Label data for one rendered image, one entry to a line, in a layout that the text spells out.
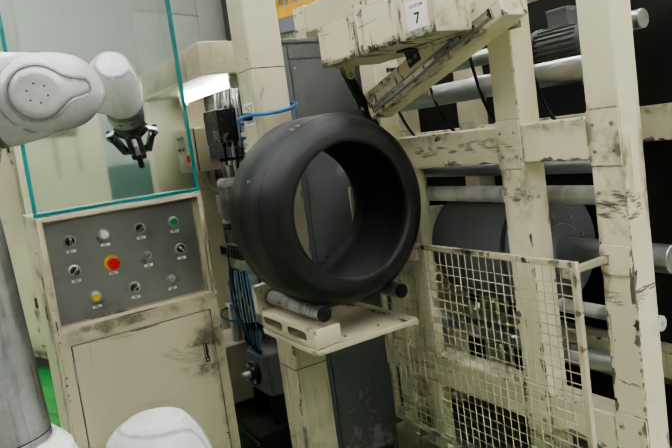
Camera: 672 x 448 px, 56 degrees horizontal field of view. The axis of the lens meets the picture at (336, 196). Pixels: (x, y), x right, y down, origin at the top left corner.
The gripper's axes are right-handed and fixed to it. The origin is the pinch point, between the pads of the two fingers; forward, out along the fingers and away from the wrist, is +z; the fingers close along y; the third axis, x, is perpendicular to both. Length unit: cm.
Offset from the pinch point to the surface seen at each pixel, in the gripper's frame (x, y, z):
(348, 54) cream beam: 30, 68, 7
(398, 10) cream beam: 23, 78, -19
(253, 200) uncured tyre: -16.9, 27.9, 4.1
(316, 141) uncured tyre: -5.6, 48.0, -2.9
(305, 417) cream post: -69, 36, 75
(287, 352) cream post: -48, 34, 67
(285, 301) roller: -38, 34, 36
